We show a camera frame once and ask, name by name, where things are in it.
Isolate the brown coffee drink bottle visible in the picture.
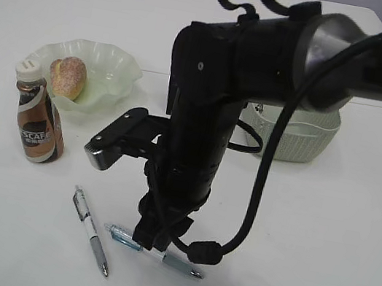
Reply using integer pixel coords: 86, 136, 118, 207
15, 59, 64, 163

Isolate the black perforated pen holder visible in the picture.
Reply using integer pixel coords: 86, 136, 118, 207
165, 74, 179, 115

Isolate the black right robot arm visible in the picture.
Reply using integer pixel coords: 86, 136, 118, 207
134, 0, 382, 265

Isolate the grey grip clear pen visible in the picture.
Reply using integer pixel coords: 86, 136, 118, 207
72, 185, 109, 279

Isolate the paper ball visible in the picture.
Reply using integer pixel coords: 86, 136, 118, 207
254, 104, 264, 115

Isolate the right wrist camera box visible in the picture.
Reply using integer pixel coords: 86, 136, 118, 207
84, 107, 170, 171

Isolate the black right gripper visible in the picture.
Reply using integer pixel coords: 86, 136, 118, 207
133, 93, 243, 251

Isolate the blue clip grey pen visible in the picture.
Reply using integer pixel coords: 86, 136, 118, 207
104, 223, 205, 279

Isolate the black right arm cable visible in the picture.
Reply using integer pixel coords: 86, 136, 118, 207
134, 0, 382, 286

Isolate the pale green wavy glass bowl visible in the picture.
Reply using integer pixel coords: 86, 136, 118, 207
28, 39, 143, 114

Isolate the pale green plastic basket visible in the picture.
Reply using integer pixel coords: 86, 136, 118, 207
240, 103, 341, 163

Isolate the sugared bread roll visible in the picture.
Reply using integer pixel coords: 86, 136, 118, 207
49, 56, 87, 101

